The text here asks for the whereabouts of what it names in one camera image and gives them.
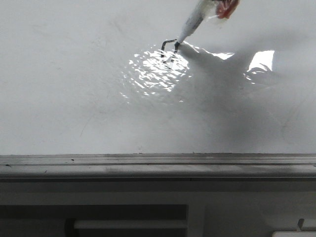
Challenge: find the white whiteboard marker pen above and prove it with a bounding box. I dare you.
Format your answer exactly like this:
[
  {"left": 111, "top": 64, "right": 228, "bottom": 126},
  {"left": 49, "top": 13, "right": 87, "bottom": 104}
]
[{"left": 175, "top": 0, "right": 215, "bottom": 49}]

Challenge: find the red magnet taped to marker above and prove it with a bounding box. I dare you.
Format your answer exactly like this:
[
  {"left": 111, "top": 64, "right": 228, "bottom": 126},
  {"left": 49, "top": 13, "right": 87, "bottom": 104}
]
[{"left": 216, "top": 0, "right": 240, "bottom": 19}]

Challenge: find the aluminium whiteboard tray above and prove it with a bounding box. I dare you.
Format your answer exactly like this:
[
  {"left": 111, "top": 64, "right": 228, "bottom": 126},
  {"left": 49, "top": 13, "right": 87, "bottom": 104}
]
[{"left": 0, "top": 153, "right": 316, "bottom": 180}]

